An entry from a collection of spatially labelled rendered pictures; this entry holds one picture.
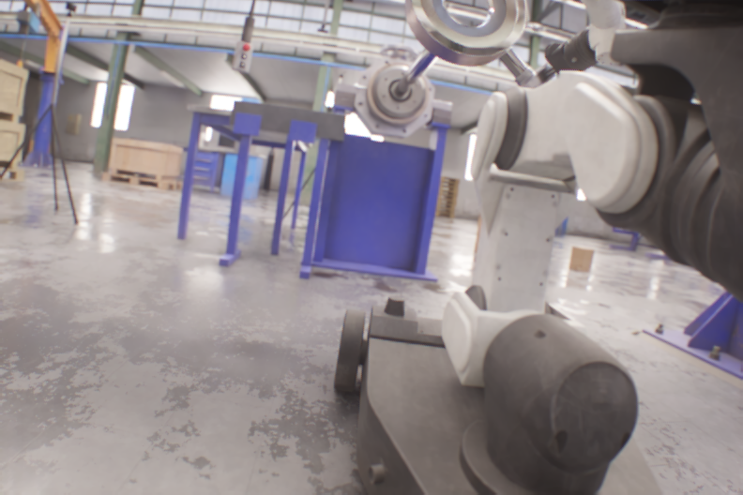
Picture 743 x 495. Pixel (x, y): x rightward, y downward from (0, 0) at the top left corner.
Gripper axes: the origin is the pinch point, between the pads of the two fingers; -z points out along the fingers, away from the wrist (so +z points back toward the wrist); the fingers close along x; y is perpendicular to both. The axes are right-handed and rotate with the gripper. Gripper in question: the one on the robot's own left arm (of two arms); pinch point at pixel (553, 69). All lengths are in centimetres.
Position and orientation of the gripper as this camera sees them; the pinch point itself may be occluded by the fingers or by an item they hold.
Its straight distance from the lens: 117.0
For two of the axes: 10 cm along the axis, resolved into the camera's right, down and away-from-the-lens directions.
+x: 6.5, 7.6, 0.3
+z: 0.9, -0.4, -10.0
